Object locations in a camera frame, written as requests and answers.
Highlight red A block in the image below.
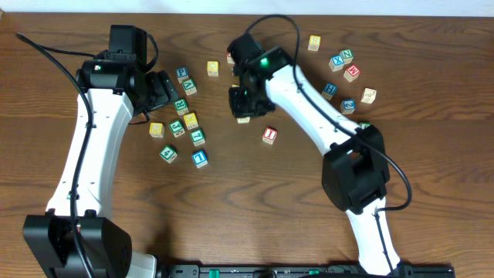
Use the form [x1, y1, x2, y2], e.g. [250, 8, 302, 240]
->
[237, 117, 250, 124]

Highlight red I block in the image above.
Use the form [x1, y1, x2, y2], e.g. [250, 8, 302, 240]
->
[262, 127, 278, 144]

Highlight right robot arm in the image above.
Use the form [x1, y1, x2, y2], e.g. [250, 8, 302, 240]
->
[227, 43, 401, 275]

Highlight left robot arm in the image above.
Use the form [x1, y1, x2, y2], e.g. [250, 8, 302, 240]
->
[22, 59, 178, 277]

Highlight green R block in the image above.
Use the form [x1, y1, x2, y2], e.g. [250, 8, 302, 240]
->
[174, 99, 189, 116]

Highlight blue P block left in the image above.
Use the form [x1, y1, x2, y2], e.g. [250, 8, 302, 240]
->
[175, 66, 190, 83]

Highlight yellow G block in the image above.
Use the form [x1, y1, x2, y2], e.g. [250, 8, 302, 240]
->
[149, 122, 165, 138]

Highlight green V block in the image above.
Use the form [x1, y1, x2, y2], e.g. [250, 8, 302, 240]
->
[182, 78, 197, 96]

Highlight red Y block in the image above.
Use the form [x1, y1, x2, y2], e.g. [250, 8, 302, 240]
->
[226, 53, 235, 64]

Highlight green J block left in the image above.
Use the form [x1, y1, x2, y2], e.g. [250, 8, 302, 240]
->
[168, 120, 185, 137]

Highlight green j block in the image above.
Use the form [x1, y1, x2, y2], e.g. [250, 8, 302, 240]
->
[168, 120, 185, 137]
[359, 122, 371, 129]

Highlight green L block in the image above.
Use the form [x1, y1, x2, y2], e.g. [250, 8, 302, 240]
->
[190, 129, 205, 147]

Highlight green 4 block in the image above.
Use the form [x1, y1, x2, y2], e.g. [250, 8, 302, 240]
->
[159, 145, 178, 164]

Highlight blue T block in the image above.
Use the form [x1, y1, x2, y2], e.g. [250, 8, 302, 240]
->
[191, 150, 208, 168]

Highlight blue H block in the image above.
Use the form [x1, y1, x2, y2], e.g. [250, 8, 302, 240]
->
[321, 83, 337, 100]

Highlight yellow S block top right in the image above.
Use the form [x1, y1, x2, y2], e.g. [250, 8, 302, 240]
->
[307, 35, 321, 52]

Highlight blue X block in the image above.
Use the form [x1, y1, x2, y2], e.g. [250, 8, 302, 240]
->
[329, 55, 345, 72]

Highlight blue 2 block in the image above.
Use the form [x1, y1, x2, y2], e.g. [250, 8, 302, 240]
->
[340, 99, 356, 114]

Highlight red M block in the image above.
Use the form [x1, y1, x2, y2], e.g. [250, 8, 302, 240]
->
[343, 65, 361, 83]

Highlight green N block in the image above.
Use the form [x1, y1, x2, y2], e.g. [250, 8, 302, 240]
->
[340, 49, 354, 65]

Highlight green J block right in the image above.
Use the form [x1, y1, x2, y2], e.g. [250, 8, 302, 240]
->
[359, 122, 371, 129]

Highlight plain block right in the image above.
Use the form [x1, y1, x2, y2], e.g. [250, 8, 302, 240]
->
[360, 87, 377, 104]

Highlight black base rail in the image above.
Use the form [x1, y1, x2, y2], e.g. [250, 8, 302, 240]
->
[156, 264, 456, 278]

